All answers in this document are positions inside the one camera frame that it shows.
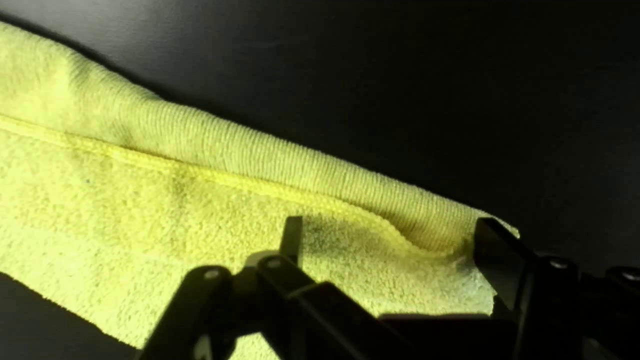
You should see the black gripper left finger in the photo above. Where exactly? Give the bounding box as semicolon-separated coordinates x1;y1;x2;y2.
138;215;416;360

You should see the yellow towel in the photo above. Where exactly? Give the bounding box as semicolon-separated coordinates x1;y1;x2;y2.
0;18;522;360

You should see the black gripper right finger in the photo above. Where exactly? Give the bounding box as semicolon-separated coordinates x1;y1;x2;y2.
471;217;640;360

